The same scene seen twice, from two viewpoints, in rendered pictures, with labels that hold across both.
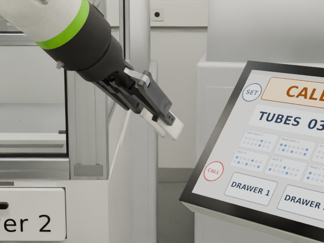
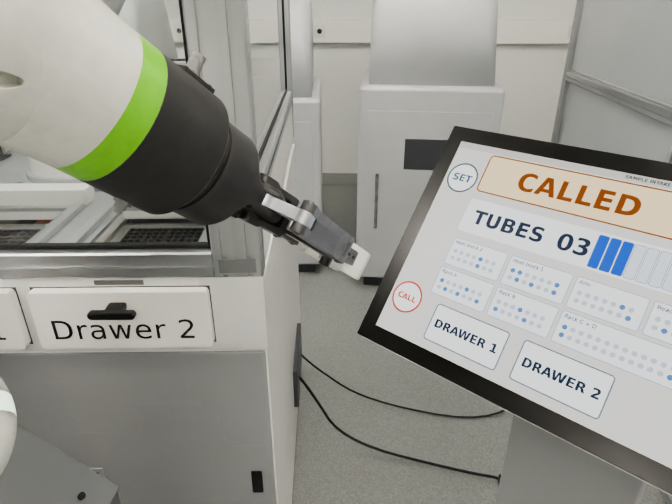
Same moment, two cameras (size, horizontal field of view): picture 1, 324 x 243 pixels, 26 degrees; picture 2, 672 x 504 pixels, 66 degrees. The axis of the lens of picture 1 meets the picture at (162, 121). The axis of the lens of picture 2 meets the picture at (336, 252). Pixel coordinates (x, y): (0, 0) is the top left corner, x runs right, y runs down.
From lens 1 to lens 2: 65 cm
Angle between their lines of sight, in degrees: 15
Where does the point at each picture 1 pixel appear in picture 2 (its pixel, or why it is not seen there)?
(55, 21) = (68, 126)
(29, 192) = (162, 294)
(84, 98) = not seen: hidden behind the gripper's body
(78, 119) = not seen: hidden behind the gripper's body
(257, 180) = (475, 324)
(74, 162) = (219, 256)
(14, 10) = not seen: outside the picture
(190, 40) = (350, 56)
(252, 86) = (463, 167)
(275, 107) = (500, 206)
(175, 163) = (336, 169)
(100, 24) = (198, 118)
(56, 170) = (196, 265)
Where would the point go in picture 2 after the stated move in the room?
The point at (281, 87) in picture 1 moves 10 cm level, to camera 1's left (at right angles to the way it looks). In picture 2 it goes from (509, 173) to (428, 174)
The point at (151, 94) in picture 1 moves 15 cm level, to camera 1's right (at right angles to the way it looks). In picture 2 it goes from (318, 239) to (508, 237)
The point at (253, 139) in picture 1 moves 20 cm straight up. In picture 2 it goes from (467, 255) to (489, 84)
